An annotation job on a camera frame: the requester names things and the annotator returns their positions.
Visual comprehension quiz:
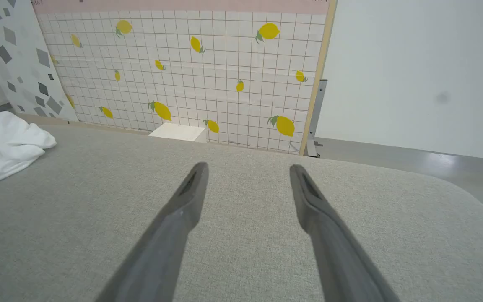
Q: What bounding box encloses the grey terrazzo print panel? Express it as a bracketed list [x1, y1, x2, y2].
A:
[0, 0, 78, 122]

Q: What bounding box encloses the white box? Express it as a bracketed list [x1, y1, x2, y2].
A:
[148, 122, 207, 143]

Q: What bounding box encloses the grey metal panel bracket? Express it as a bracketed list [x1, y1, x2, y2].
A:
[306, 79, 328, 159]

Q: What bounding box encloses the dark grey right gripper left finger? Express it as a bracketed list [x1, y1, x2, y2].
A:
[95, 162, 210, 302]

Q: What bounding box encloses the white long-sleeve shirt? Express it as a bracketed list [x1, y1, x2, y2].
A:
[0, 102, 57, 187]

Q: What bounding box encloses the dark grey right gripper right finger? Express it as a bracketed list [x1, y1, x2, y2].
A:
[289, 164, 400, 302]

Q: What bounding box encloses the wooden frame wire fence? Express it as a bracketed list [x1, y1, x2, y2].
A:
[30, 0, 338, 156]

